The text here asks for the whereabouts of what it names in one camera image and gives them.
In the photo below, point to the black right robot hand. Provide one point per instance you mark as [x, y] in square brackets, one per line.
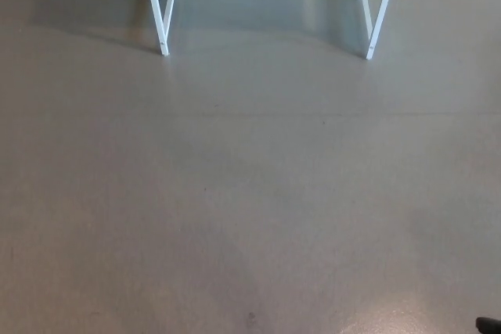
[488, 325]

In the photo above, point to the white metal table leg frame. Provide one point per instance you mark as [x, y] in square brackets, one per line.
[156, 5]
[377, 25]

